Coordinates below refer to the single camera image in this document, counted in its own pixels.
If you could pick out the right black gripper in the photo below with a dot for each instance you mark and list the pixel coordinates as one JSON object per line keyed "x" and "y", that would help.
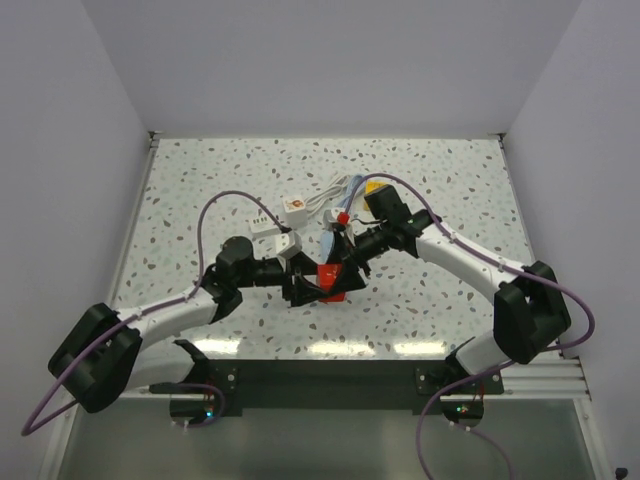
{"x": 352, "y": 259}

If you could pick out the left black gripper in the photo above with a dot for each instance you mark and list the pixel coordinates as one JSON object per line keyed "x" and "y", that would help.
{"x": 303, "y": 291}

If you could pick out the red cube plug adapter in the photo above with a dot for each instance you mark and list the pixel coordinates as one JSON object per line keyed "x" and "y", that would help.
{"x": 326, "y": 277}

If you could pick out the white power strip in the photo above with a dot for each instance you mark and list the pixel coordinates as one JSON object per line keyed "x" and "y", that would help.
{"x": 262, "y": 227}

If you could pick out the white cube plug adapter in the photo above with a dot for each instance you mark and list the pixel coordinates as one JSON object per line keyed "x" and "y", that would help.
{"x": 295, "y": 211}

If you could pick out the yellow cube plug adapter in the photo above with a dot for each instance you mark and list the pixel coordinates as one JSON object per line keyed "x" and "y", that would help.
{"x": 372, "y": 186}

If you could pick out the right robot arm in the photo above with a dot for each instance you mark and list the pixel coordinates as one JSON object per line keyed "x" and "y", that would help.
{"x": 529, "y": 311}

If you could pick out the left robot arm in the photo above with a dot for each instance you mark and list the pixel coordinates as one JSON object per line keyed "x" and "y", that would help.
{"x": 95, "y": 363}

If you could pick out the blue power strip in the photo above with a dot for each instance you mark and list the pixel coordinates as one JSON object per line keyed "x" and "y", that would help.
{"x": 326, "y": 245}

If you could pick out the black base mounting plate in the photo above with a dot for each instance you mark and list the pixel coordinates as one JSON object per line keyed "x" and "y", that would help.
{"x": 230, "y": 387}

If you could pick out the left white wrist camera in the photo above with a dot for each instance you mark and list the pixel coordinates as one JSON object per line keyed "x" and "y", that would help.
{"x": 287, "y": 245}

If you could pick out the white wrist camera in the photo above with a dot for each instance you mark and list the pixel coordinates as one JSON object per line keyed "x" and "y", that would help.
{"x": 337, "y": 217}
{"x": 287, "y": 245}

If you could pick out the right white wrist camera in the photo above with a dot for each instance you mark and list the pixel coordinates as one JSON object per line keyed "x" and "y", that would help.
{"x": 337, "y": 217}

